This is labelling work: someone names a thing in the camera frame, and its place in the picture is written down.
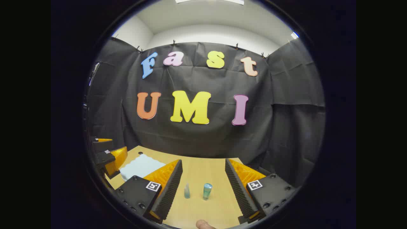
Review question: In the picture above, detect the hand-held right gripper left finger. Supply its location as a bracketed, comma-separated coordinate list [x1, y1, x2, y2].
[114, 159, 183, 224]

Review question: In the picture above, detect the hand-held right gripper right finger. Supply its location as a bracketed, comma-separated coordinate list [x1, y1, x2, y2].
[225, 158, 298, 225]

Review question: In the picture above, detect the light blue suitcase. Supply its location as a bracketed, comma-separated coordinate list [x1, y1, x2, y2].
[119, 154, 167, 182]

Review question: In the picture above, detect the black backdrop cloth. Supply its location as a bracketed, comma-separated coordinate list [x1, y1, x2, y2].
[86, 37, 325, 188]

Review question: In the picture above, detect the ceiling light panel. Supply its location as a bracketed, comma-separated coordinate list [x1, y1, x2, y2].
[175, 0, 245, 5]

